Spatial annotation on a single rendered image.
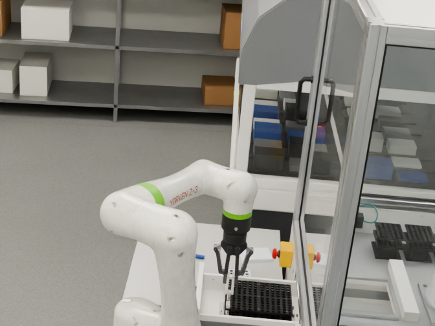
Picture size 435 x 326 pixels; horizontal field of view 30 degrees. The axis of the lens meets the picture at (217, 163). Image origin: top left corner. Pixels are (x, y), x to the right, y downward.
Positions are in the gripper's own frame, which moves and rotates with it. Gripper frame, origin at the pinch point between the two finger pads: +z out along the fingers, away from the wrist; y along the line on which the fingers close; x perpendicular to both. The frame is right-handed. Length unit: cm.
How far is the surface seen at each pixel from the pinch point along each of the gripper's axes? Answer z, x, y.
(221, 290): 13.9, -16.2, 2.4
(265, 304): 7.5, -0.9, -12.2
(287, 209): 16, -85, -24
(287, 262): 11.1, -34.6, -21.2
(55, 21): 20, -363, 137
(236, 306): 7.5, 2.1, -2.8
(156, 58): 59, -418, 66
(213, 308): 13.9, -5.3, 4.4
